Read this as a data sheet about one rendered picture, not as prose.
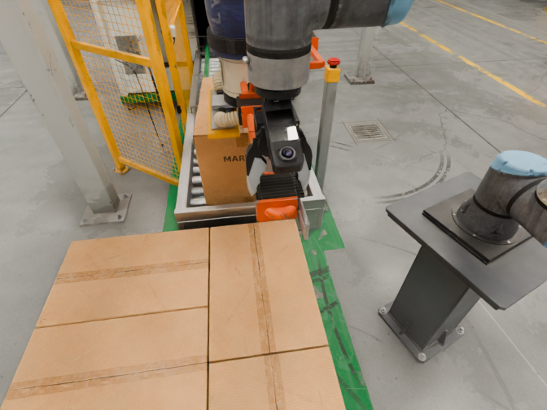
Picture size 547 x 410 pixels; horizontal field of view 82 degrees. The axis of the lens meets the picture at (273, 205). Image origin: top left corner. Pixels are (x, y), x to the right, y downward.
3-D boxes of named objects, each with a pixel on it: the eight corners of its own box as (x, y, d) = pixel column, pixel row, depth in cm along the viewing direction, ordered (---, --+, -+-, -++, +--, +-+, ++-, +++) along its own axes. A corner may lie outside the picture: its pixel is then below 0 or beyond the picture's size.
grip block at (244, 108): (237, 113, 89) (235, 93, 85) (272, 111, 90) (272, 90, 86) (239, 128, 83) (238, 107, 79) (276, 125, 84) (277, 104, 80)
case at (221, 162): (212, 141, 197) (202, 77, 170) (276, 138, 200) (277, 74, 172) (207, 207, 153) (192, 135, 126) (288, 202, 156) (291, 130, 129)
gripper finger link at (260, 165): (251, 180, 64) (268, 141, 58) (253, 199, 59) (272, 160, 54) (236, 176, 63) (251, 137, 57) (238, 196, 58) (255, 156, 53)
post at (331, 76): (310, 202, 237) (325, 65, 169) (319, 202, 238) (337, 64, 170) (312, 209, 232) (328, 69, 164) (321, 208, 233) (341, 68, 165)
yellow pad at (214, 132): (207, 93, 122) (206, 80, 119) (234, 91, 123) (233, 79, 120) (207, 140, 98) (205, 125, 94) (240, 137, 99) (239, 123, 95)
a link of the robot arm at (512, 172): (501, 184, 116) (527, 141, 104) (540, 215, 103) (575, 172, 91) (464, 189, 113) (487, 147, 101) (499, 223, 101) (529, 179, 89)
